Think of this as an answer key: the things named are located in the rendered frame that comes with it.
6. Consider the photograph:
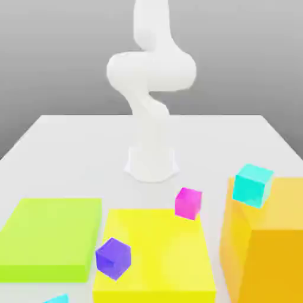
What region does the small magenta cube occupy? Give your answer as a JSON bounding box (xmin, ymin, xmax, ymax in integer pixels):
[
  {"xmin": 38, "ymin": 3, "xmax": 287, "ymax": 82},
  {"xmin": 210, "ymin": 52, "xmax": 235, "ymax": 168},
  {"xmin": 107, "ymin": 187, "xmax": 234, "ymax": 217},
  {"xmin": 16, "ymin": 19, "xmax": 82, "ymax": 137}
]
[{"xmin": 175, "ymin": 187, "xmax": 203, "ymax": 221}]

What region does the small cyan cube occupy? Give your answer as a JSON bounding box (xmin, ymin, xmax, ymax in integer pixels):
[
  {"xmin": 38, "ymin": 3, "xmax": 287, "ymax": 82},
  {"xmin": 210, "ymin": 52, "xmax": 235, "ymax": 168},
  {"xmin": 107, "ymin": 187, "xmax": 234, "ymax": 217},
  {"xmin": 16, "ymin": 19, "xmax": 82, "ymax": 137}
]
[
  {"xmin": 42, "ymin": 293, "xmax": 69, "ymax": 303},
  {"xmin": 232, "ymin": 163, "xmax": 275, "ymax": 209}
]

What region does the small purple cube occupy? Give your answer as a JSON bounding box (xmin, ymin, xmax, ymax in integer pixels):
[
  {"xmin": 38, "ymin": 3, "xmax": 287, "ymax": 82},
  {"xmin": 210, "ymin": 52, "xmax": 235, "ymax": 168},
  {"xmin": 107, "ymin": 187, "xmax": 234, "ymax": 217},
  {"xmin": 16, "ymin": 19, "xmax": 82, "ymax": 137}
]
[{"xmin": 95, "ymin": 237, "xmax": 132, "ymax": 281}]

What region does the large yellow box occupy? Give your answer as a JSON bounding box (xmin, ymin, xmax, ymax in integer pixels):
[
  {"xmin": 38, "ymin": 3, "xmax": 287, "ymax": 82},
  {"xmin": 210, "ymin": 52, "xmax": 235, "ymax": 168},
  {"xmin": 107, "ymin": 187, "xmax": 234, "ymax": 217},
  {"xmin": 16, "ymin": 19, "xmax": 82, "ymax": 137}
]
[{"xmin": 92, "ymin": 208, "xmax": 217, "ymax": 303}]

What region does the large lime green box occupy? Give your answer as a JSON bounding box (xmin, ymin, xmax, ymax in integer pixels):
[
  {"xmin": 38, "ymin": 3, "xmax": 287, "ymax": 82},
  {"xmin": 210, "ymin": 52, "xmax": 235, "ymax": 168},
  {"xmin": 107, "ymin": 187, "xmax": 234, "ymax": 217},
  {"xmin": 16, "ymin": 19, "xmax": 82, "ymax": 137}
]
[{"xmin": 0, "ymin": 198, "xmax": 102, "ymax": 283}]

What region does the large orange box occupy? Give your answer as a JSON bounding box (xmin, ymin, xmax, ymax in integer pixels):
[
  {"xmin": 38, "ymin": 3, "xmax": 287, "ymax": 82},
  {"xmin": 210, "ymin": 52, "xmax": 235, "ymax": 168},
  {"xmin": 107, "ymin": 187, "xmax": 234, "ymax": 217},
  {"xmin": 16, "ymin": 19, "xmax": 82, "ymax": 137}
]
[{"xmin": 219, "ymin": 176, "xmax": 303, "ymax": 303}]

